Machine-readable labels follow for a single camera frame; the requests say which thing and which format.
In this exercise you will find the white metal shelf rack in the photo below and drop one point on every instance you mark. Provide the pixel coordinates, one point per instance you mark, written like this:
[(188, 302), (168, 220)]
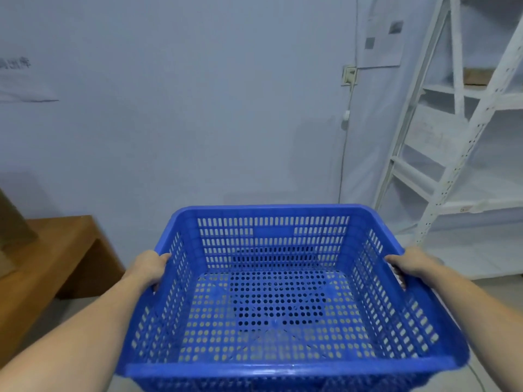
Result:
[(457, 57)]

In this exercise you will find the wall poster with photos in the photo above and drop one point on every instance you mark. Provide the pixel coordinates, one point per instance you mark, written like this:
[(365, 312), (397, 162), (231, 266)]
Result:
[(380, 36)]

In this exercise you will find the white wall socket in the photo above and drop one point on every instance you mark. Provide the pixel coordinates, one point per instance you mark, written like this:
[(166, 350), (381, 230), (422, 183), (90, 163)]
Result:
[(349, 75)]

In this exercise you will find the person's left forearm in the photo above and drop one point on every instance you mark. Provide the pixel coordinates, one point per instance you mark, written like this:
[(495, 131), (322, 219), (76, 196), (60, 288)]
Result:
[(73, 347)]

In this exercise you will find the flat cardboard piece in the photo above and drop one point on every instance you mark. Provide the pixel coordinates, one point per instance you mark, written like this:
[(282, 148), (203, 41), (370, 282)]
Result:
[(480, 76)]

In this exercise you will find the brown cardboard box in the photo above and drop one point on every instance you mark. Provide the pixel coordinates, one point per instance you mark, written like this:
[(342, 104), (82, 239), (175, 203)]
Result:
[(14, 232)]

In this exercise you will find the brown wooden desk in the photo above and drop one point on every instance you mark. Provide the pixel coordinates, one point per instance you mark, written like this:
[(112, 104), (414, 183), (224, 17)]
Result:
[(49, 261)]

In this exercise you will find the person's right forearm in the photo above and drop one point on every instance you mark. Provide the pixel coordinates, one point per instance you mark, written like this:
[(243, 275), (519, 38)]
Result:
[(490, 322)]

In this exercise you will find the person's right hand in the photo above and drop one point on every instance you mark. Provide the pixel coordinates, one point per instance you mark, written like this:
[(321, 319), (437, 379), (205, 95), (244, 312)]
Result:
[(418, 263)]

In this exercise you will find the person's left hand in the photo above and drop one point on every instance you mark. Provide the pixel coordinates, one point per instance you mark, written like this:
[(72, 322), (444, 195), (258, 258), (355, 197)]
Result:
[(145, 271)]

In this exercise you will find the blue plastic crate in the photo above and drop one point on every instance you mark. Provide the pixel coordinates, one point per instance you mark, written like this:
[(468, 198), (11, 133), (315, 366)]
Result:
[(278, 314)]

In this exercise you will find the white board sheet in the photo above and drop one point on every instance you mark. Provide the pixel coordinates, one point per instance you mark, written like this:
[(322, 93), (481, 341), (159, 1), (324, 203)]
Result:
[(437, 134)]

